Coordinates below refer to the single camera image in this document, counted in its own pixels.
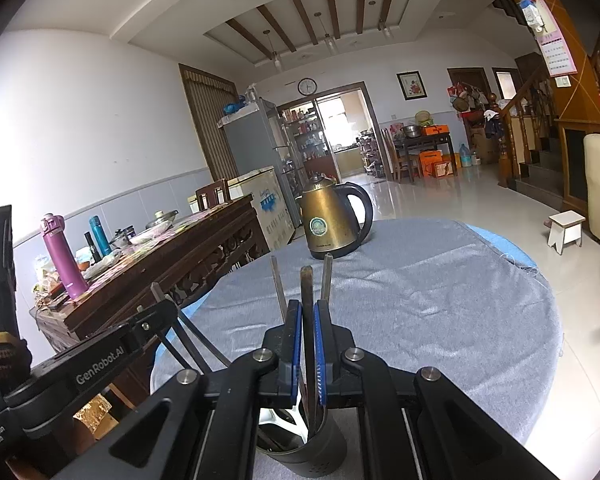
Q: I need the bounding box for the dark utensil holder cup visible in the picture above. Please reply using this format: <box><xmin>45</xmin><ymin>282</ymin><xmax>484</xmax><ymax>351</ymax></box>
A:
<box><xmin>259</xmin><ymin>411</ymin><xmax>348</xmax><ymax>478</ymax></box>

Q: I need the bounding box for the white ceramic spoon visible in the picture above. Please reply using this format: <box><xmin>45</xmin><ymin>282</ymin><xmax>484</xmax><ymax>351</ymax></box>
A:
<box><xmin>259</xmin><ymin>408</ymin><xmax>306</xmax><ymax>436</ymax></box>

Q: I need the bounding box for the white chest freezer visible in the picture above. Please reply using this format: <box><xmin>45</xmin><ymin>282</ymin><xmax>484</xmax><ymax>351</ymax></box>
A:
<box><xmin>187</xmin><ymin>164</ymin><xmax>297</xmax><ymax>254</ymax></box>

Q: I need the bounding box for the bronze electric kettle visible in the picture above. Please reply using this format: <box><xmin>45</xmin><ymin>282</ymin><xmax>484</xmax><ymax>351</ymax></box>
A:
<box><xmin>300</xmin><ymin>174</ymin><xmax>374</xmax><ymax>260</ymax></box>

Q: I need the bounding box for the carved dark wooden sideboard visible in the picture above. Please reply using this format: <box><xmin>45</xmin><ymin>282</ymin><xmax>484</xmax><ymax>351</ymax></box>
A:
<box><xmin>30</xmin><ymin>195</ymin><xmax>268</xmax><ymax>351</ymax></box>

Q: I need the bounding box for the grey table cloth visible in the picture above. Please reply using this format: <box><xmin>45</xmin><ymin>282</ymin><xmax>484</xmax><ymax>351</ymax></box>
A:
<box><xmin>149</xmin><ymin>216</ymin><xmax>564</xmax><ymax>480</ymax></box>

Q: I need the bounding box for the wooden chair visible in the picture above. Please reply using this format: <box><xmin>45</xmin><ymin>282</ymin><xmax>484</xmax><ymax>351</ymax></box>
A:
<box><xmin>195</xmin><ymin>179</ymin><xmax>230</xmax><ymax>211</ymax></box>

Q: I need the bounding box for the magenta water bottle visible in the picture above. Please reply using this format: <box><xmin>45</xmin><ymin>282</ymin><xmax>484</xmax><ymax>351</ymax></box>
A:
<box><xmin>41</xmin><ymin>214</ymin><xmax>88</xmax><ymax>299</ymax></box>

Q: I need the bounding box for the teal water bottle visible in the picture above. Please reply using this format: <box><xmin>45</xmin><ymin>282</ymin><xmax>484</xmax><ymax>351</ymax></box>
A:
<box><xmin>88</xmin><ymin>216</ymin><xmax>111</xmax><ymax>257</ymax></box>

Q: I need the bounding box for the grey refrigerator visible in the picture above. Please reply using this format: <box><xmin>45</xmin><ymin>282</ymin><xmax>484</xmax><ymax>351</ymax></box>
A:
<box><xmin>218</xmin><ymin>98</ymin><xmax>302</xmax><ymax>228</ymax></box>

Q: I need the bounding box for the blue round table cover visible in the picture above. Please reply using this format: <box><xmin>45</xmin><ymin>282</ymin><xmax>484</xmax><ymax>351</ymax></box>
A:
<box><xmin>467</xmin><ymin>224</ymin><xmax>538</xmax><ymax>269</ymax></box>

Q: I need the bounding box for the wooden side table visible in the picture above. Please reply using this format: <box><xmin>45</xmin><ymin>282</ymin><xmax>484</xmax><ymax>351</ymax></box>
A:
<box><xmin>391</xmin><ymin>125</ymin><xmax>458</xmax><ymax>183</ymax></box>

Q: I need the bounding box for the small white stool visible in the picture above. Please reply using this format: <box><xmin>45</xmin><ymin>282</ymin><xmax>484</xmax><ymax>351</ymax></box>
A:
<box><xmin>547</xmin><ymin>210</ymin><xmax>585</xmax><ymax>256</ymax></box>

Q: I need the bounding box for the round wall clock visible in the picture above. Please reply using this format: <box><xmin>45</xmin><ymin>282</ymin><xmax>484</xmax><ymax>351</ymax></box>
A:
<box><xmin>297</xmin><ymin>77</ymin><xmax>317</xmax><ymax>96</ymax></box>

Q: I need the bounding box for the framed wall picture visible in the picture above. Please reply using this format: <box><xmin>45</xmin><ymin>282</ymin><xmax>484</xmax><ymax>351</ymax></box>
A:
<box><xmin>396</xmin><ymin>70</ymin><xmax>427</xmax><ymax>101</ymax></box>

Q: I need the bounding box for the wall calendar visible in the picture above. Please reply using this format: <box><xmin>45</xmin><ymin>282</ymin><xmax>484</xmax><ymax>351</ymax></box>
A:
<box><xmin>518</xmin><ymin>0</ymin><xmax>578</xmax><ymax>77</ymax></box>

